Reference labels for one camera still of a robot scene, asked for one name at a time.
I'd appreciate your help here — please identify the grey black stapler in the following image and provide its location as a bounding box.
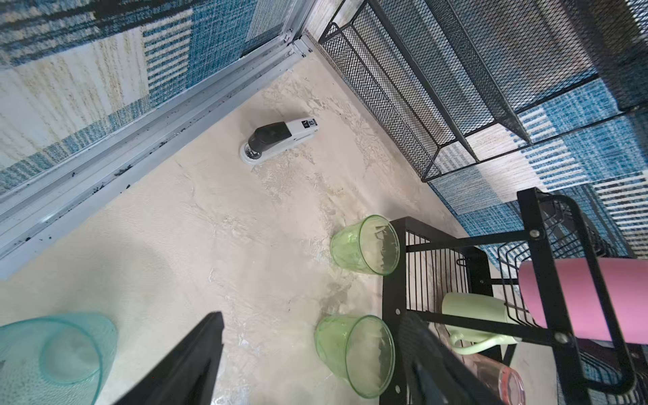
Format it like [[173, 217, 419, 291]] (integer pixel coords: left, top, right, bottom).
[[240, 117, 320, 165]]

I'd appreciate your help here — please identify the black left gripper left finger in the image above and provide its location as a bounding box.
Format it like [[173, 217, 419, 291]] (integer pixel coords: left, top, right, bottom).
[[117, 312, 224, 404]]

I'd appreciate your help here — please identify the light green ceramic mug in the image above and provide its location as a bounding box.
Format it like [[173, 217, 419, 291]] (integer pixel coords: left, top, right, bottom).
[[441, 292, 521, 355]]

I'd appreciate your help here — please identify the black two-tier dish rack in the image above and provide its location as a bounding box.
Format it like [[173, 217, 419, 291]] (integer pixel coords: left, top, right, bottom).
[[382, 188, 647, 404]]

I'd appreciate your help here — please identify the teal cup behind arm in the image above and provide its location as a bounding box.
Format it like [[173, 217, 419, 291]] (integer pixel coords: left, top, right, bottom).
[[1, 313, 117, 404]]

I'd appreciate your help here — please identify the black mesh shelf unit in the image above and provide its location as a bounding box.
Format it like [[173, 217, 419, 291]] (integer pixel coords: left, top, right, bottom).
[[318, 1, 647, 182]]

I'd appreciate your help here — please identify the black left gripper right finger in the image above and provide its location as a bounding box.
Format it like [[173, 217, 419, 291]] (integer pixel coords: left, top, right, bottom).
[[398, 312, 501, 404]]

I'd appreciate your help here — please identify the green glass cup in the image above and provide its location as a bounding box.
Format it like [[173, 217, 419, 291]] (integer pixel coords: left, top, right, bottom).
[[330, 214, 401, 277], [314, 315, 397, 399]]

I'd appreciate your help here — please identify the pink translucent glass cup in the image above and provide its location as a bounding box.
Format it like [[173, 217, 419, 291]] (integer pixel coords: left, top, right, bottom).
[[462, 354, 527, 405]]

